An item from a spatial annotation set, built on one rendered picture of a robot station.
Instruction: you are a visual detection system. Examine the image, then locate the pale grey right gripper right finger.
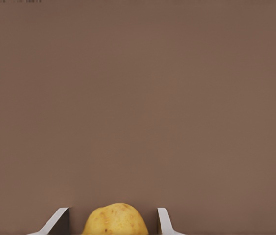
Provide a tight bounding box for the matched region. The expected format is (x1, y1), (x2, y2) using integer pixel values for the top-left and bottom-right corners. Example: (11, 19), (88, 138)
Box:
(157, 207), (186, 235)

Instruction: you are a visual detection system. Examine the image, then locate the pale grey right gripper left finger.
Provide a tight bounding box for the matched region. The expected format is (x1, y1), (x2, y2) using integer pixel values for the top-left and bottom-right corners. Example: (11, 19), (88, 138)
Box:
(27, 207), (70, 235)

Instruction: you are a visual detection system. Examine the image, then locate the yellow potato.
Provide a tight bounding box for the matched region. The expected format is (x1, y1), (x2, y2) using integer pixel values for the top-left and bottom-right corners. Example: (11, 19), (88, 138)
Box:
(81, 202), (149, 235)

